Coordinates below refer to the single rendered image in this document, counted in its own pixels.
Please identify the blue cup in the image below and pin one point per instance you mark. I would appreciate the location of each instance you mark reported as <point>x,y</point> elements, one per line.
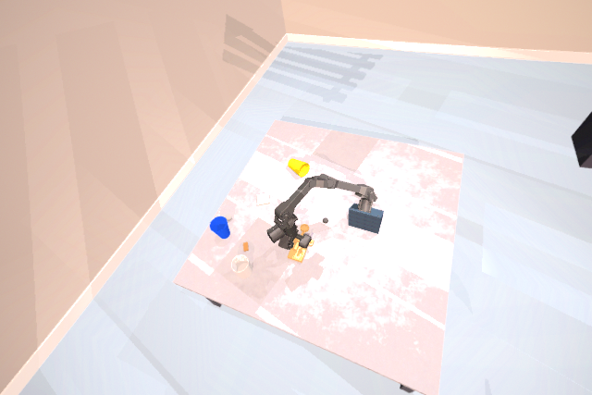
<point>219,225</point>

